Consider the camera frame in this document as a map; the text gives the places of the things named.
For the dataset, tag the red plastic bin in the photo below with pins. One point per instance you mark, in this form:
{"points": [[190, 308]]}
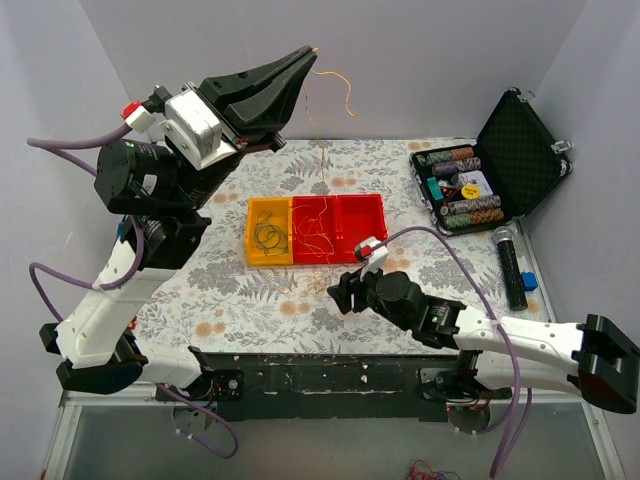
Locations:
{"points": [[359, 217], [314, 230]]}

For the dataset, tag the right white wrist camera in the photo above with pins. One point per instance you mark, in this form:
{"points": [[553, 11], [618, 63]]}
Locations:
{"points": [[372, 254]]}

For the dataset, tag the small blue toy block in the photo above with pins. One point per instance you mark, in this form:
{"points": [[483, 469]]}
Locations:
{"points": [[529, 281]]}

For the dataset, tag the aluminium frame rail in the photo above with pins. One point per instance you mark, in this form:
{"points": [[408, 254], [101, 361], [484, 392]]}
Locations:
{"points": [[123, 436]]}

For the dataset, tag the black microphone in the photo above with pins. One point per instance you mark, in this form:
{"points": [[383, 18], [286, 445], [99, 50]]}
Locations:
{"points": [[514, 284]]}

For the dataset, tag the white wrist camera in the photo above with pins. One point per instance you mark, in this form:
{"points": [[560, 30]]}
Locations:
{"points": [[372, 254], [189, 124]]}

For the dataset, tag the yellow plastic bin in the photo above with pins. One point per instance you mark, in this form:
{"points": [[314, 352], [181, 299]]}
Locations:
{"points": [[268, 236]]}

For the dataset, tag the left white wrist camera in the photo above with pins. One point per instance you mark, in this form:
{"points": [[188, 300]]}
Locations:
{"points": [[189, 124]]}

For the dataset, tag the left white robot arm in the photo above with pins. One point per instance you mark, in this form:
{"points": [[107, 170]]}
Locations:
{"points": [[156, 171]]}

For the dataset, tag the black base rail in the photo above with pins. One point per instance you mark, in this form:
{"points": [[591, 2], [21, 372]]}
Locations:
{"points": [[324, 386]]}

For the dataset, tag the black poker chip case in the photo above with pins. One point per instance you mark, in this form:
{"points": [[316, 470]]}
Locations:
{"points": [[500, 176]]}

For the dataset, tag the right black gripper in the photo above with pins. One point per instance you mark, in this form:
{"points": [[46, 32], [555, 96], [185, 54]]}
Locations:
{"points": [[357, 291]]}

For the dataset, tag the yellow green blue block stack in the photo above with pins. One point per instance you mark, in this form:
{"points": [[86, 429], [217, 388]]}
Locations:
{"points": [[120, 229]]}

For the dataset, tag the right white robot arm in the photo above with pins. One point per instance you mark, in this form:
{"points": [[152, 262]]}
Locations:
{"points": [[593, 360]]}

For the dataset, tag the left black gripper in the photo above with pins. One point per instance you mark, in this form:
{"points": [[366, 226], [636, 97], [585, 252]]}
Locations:
{"points": [[232, 132]]}

